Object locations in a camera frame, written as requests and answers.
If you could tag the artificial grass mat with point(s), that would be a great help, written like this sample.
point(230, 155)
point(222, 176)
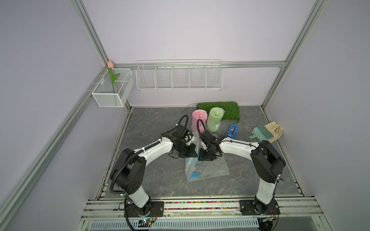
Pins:
point(232, 110)

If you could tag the white wire wall rack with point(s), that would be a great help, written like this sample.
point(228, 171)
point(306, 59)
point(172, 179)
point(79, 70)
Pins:
point(186, 74)

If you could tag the blue plastic wine glass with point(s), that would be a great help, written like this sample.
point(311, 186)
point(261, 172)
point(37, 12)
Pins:
point(190, 168)

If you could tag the white mesh wall basket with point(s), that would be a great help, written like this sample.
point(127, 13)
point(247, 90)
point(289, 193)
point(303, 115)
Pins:
point(103, 92)

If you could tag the green dustpan brush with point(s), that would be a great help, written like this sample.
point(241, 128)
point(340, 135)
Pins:
point(261, 133)

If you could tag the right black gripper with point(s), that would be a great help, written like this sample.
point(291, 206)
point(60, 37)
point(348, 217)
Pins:
point(201, 157)

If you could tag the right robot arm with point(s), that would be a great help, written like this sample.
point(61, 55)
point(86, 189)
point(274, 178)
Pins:
point(267, 161)

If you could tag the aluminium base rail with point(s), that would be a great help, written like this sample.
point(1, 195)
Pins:
point(205, 214)

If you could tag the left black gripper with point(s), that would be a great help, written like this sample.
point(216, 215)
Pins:
point(191, 151)

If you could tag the artificial tulip flower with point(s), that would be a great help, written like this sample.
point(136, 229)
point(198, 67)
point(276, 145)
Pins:
point(113, 76)

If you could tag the green plastic wine glass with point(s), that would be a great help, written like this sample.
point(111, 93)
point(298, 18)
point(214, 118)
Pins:
point(215, 118)

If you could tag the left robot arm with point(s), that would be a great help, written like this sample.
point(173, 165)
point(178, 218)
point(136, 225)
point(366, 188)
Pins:
point(128, 172)

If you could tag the blue tape dispenser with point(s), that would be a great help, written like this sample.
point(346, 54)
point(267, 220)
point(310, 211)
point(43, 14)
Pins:
point(232, 131)

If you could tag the pink plastic wine glass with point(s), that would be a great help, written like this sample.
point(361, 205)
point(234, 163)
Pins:
point(196, 115)

